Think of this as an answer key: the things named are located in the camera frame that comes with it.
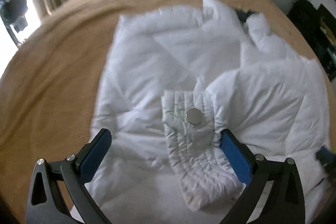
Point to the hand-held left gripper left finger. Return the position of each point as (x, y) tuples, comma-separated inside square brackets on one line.
[(95, 153)]

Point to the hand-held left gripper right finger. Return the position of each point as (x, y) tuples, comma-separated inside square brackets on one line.
[(235, 158)]

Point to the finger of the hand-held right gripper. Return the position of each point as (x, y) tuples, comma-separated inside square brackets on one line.
[(325, 155)]

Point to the white puffer jacket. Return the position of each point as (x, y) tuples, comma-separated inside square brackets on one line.
[(157, 56)]

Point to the dark hanging clothes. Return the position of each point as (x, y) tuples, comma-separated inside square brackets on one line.
[(18, 3)]

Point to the bed with tan quilt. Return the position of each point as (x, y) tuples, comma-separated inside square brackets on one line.
[(52, 69)]

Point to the dark shelf unit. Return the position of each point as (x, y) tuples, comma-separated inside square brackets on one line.
[(326, 37)]

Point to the black hanging coat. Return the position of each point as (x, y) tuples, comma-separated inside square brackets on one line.
[(302, 16)]

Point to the dark cloth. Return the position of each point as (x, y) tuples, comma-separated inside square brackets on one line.
[(244, 14)]

